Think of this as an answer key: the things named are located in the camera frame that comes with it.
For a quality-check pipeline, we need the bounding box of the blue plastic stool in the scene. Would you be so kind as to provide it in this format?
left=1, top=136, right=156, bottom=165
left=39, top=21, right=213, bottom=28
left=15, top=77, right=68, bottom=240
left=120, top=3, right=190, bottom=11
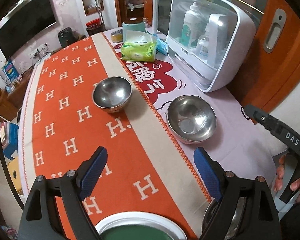
left=3, top=122, right=19, bottom=160

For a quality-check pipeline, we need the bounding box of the white round plate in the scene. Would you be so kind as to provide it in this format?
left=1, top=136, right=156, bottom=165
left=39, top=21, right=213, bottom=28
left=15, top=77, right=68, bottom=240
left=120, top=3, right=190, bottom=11
left=95, top=211, right=187, bottom=239

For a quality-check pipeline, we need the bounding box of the small steel bowl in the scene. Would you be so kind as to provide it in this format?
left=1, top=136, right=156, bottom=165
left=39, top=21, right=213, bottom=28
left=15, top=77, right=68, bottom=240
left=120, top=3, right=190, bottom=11
left=91, top=76, right=133, bottom=113

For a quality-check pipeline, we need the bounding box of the green wet wipes pack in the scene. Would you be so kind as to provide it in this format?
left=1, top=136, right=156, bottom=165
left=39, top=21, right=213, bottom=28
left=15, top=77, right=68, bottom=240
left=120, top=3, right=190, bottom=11
left=121, top=30, right=158, bottom=62

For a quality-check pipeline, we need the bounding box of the orange H-pattern table runner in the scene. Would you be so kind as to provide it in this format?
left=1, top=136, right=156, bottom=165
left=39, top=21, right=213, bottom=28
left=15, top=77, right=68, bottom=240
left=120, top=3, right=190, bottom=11
left=21, top=34, right=210, bottom=239

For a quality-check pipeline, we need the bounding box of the green round plate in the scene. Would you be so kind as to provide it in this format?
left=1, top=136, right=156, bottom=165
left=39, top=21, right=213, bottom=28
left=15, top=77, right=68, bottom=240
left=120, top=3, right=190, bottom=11
left=100, top=225, right=172, bottom=240

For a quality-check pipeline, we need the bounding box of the black air fryer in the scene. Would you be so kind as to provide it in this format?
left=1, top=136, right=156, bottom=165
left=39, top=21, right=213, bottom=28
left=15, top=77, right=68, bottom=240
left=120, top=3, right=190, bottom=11
left=58, top=27, right=77, bottom=48

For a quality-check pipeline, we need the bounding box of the large steel bowl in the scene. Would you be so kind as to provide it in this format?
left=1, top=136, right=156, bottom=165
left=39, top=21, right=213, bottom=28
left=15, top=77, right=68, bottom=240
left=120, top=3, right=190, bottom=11
left=199, top=197, right=246, bottom=239

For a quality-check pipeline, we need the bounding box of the yellow plastic stool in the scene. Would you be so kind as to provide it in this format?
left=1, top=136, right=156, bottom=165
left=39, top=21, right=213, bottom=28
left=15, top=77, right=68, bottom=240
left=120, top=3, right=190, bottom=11
left=7, top=157, right=23, bottom=195

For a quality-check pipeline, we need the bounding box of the wooden TV cabinet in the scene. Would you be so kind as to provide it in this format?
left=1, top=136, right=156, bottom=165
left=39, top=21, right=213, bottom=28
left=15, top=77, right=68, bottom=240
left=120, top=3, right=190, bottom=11
left=0, top=67, right=33, bottom=121

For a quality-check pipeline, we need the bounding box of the white cosmetic storage box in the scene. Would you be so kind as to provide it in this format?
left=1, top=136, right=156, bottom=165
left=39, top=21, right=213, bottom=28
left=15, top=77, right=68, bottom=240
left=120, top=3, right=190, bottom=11
left=167, top=0, right=256, bottom=93

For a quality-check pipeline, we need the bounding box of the blue tissue pack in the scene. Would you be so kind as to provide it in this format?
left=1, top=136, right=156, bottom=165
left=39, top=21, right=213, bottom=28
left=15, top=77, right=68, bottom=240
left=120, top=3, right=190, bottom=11
left=157, top=38, right=168, bottom=56

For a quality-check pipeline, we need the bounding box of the blue picture book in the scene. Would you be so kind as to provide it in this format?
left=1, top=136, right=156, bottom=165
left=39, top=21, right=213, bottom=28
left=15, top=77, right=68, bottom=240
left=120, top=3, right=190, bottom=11
left=1, top=59, right=20, bottom=82

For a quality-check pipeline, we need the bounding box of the pink steel bowl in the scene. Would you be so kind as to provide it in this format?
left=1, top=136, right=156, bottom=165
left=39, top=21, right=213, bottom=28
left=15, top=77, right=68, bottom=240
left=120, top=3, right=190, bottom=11
left=166, top=95, right=217, bottom=145

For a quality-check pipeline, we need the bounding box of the black cable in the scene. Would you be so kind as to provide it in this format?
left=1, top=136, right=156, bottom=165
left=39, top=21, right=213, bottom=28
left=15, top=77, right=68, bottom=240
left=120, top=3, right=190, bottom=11
left=0, top=106, right=24, bottom=210

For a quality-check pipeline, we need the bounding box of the black flat television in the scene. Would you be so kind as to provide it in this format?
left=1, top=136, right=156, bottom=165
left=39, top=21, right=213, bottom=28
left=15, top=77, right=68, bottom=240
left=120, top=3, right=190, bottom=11
left=0, top=0, right=56, bottom=59

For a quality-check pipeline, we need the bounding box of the mint green canister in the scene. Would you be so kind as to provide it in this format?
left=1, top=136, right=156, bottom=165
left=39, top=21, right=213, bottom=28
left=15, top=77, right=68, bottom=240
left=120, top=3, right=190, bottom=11
left=122, top=17, right=146, bottom=42

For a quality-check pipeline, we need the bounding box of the person's right hand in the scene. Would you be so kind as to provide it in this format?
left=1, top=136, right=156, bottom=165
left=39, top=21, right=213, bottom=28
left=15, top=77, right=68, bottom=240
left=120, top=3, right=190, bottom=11
left=273, top=154, right=300, bottom=203

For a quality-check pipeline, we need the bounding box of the stack of books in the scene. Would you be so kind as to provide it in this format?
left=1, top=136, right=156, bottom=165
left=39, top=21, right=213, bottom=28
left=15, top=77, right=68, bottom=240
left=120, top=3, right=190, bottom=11
left=0, top=121, right=11, bottom=150

